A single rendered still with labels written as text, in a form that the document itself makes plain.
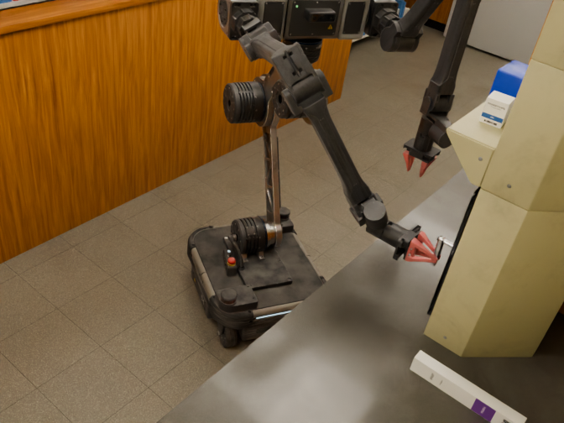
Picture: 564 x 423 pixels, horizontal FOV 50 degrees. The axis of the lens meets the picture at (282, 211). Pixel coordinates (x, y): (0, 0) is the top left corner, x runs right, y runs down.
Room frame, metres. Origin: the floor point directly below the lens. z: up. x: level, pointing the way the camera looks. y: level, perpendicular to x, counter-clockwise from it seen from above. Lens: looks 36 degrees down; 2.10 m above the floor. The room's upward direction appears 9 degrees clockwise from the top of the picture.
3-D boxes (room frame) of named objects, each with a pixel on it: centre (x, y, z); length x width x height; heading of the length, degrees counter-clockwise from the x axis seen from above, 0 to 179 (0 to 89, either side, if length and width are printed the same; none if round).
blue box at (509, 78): (1.39, -0.51, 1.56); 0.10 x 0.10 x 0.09; 56
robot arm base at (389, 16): (2.04, -0.25, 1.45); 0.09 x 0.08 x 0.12; 117
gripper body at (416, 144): (1.71, -0.40, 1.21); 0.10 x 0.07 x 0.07; 57
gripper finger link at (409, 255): (1.25, -0.38, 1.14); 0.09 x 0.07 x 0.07; 56
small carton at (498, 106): (1.28, -0.44, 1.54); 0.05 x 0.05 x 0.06; 62
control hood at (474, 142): (1.32, -0.46, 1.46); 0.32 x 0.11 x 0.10; 146
